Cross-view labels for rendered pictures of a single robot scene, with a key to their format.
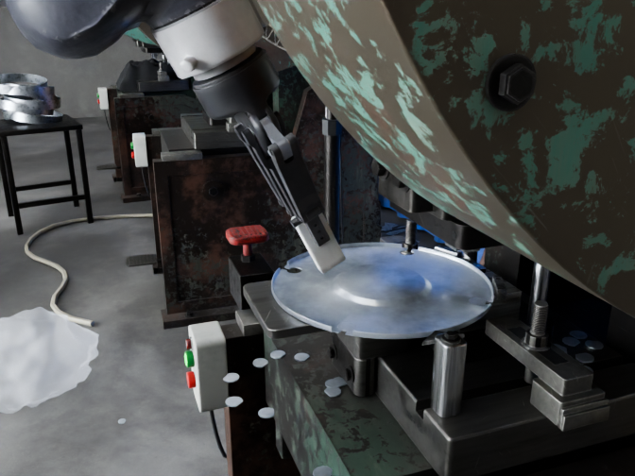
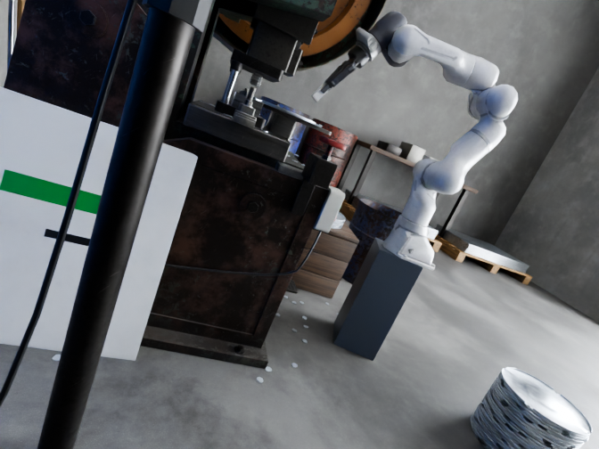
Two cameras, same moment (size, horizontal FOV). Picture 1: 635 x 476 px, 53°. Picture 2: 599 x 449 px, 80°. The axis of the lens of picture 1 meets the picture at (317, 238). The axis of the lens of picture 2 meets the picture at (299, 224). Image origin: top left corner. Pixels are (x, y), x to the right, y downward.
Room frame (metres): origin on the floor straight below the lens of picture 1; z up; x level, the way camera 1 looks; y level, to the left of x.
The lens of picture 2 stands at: (2.02, 0.15, 0.77)
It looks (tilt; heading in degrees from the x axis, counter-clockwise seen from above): 15 degrees down; 182
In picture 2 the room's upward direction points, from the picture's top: 23 degrees clockwise
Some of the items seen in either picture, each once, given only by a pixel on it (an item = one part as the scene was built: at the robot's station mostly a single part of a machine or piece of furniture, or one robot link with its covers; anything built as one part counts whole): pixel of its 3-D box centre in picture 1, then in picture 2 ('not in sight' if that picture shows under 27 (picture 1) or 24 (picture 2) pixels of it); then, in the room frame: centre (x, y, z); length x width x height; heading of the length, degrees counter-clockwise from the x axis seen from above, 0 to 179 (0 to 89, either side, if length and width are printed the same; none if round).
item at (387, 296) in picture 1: (381, 283); (283, 110); (0.77, -0.08, 0.78); 0.29 x 0.29 x 0.01
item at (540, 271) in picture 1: (541, 273); not in sight; (0.75, -0.29, 0.81); 0.02 x 0.02 x 0.14
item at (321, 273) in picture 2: not in sight; (305, 245); (0.14, 0.18, 0.18); 0.40 x 0.38 x 0.35; 105
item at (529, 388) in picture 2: not in sight; (544, 398); (0.86, 1.14, 0.23); 0.29 x 0.29 x 0.01
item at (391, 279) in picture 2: not in sight; (373, 297); (0.60, 0.53, 0.23); 0.18 x 0.18 x 0.45; 1
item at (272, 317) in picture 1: (346, 333); (288, 134); (0.75, -0.04, 0.72); 0.25 x 0.14 x 0.14; 110
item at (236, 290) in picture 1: (252, 308); (311, 187); (1.02, 0.12, 0.62); 0.10 x 0.06 x 0.20; 20
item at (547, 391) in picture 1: (540, 347); not in sight; (0.65, -0.26, 0.76); 0.17 x 0.06 x 0.10; 20
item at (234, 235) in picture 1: (248, 250); (328, 153); (1.04, 0.12, 0.72); 0.07 x 0.06 x 0.08; 110
